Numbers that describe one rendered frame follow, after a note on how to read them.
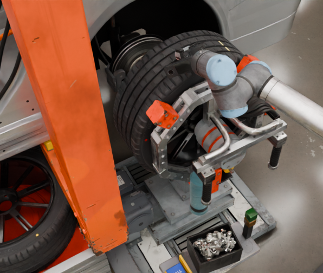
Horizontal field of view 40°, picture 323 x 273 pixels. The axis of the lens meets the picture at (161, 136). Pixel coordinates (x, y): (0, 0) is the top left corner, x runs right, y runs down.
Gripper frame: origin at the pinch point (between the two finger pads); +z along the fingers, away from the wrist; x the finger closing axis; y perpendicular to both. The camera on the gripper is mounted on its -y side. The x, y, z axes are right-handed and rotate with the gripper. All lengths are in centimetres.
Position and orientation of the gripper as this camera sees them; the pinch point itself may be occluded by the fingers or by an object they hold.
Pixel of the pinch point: (176, 56)
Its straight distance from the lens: 174.2
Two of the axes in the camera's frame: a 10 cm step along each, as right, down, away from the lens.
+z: -3.3, -3.2, 8.9
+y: 8.4, -5.3, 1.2
